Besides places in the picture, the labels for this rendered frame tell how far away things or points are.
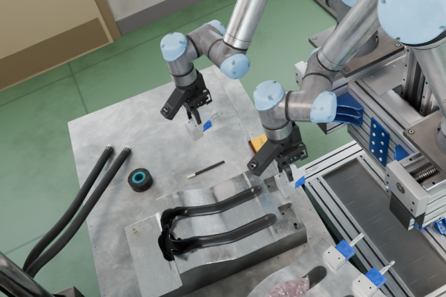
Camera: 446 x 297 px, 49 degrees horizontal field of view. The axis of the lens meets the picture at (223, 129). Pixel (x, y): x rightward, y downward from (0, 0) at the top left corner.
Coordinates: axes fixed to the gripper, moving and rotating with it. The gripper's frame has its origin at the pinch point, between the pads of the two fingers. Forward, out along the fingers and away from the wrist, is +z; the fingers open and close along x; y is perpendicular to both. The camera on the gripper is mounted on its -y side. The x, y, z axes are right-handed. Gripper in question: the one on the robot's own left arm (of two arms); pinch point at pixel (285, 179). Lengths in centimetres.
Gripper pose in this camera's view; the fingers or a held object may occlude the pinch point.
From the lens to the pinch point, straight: 143.5
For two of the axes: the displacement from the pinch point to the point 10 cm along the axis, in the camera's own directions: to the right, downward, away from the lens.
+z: 2.7, 6.6, 7.0
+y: 8.8, -4.7, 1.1
